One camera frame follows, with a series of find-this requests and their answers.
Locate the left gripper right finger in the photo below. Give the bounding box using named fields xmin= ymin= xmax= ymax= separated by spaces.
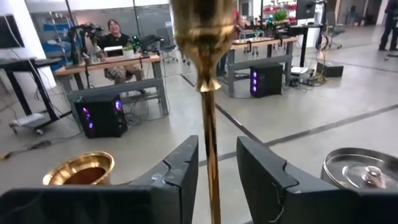
xmin=236 ymin=136 xmax=398 ymax=224

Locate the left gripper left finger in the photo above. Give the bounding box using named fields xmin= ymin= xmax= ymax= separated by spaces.
xmin=0 ymin=135 xmax=200 ymax=224

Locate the silver candle tin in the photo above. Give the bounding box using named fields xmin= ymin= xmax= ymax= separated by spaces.
xmin=320 ymin=147 xmax=398 ymax=191

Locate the tall brass candlestick holder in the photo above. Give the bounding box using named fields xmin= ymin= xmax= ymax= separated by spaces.
xmin=170 ymin=0 xmax=236 ymax=224

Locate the black computer tower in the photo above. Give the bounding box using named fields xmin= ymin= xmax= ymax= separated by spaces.
xmin=249 ymin=62 xmax=284 ymax=99
xmin=73 ymin=94 xmax=129 ymax=139

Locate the black box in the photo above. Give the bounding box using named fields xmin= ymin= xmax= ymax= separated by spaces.
xmin=316 ymin=60 xmax=345 ymax=78

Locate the small plant white pot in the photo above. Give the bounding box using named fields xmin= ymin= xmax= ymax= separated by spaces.
xmin=122 ymin=43 xmax=136 ymax=60

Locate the person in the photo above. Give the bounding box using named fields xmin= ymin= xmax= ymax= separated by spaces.
xmin=217 ymin=9 xmax=246 ymax=77
xmin=96 ymin=18 xmax=147 ymax=85
xmin=377 ymin=0 xmax=398 ymax=52

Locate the black rolling desk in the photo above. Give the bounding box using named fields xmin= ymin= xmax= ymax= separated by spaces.
xmin=0 ymin=57 xmax=73 ymax=136

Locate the grey office chair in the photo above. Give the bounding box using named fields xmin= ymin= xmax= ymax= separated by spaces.
xmin=155 ymin=27 xmax=178 ymax=63

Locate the black monitor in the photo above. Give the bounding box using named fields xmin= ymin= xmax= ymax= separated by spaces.
xmin=0 ymin=14 xmax=26 ymax=50

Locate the wooden table grey frame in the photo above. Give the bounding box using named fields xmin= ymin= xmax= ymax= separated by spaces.
xmin=54 ymin=53 xmax=169 ymax=119
xmin=226 ymin=36 xmax=299 ymax=98

